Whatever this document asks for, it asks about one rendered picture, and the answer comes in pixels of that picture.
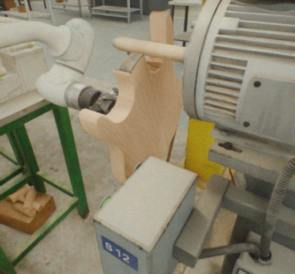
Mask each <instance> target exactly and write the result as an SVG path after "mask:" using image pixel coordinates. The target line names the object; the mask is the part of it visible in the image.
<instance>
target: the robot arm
mask: <svg viewBox="0 0 295 274"><path fill-rule="evenodd" d="M32 41H39V42H42V43H44V44H46V45H47V47H48V50H49V52H50V54H51V55H53V57H54V58H56V59H55V61H54V64H53V67H52V69H51V70H50V71H49V72H48V73H45V74H43V75H42V76H41V77H39V79H38V80H37V83H36V87H37V91H38V93H39V94H40V95H41V96H42V97H43V98H45V99H46V100H47V101H49V102H52V103H54V104H56V105H59V106H63V107H71V108H74V109H77V110H79V111H81V110H82V109H89V110H92V111H95V112H96V113H99V114H102V115H107V114H109V113H110V110H111V108H112V107H114V105H115V103H116V100H117V97H116V96H118V89H117V88H116V87H112V91H111V92H109V93H103V92H102V91H100V90H96V89H94V88H93V87H92V86H90V85H86V84H85V83H83V78H84V74H85V71H86V69H87V67H88V65H89V62H90V58H91V56H92V52H93V47H94V30H93V28H92V26H91V25H90V24H89V23H88V22H86V21H84V20H83V19H81V18H74V19H72V20H70V21H68V22H67V24H66V25H61V26H59V27H54V26H52V25H50V24H46V23H44V22H38V21H22V22H14V23H9V24H2V25H0V50H1V49H3V48H7V47H12V46H15V45H19V44H23V43H28V42H32Z"/></svg>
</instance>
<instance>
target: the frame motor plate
mask: <svg viewBox="0 0 295 274"><path fill-rule="evenodd" d="M207 160H209V161H212V162H215V163H217V164H220V165H223V166H226V167H228V168H230V169H233V170H236V171H238V172H241V173H244V174H247V175H250V176H252V177H256V178H259V179H261V180H264V181H266V182H269V183H271V184H274V185H276V182H277V180H278V177H279V174H280V172H281V170H282V168H283V167H284V166H285V165H286V163H287V162H288V161H286V160H284V159H281V158H279V157H275V156H272V155H269V154H266V153H261V152H259V151H256V150H253V149H249V148H246V147H243V146H239V145H236V144H233V143H229V142H228V141H225V140H222V139H218V138H216V139H215V141H214V142H213V144H212V146H211V147H210V148H209V151H208V155H207ZM287 189H289V190H291V191H294V192H295V173H294V175H293V177H292V179H291V180H290V184H289V186H288V188H287Z"/></svg>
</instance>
